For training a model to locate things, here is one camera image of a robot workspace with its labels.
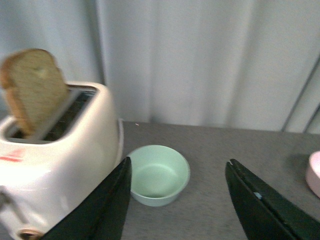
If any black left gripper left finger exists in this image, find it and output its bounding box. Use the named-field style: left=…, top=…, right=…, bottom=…
left=42, top=157, right=132, bottom=240

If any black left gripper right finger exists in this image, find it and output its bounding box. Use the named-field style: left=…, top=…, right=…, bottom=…
left=225, top=159, right=320, bottom=240

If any pink bowl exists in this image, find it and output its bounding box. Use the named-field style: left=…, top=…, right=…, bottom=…
left=305, top=151, right=320, bottom=198

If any mint green bowl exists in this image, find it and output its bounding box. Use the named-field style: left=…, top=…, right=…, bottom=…
left=127, top=145, right=191, bottom=207

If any cream white toaster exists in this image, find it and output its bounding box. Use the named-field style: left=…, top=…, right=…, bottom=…
left=0, top=82, right=124, bottom=240

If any toasted bread slice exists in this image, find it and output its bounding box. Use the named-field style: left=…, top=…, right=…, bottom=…
left=0, top=48, right=69, bottom=138

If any white toaster power cord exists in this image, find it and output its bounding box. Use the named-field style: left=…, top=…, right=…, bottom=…
left=113, top=117, right=125, bottom=171

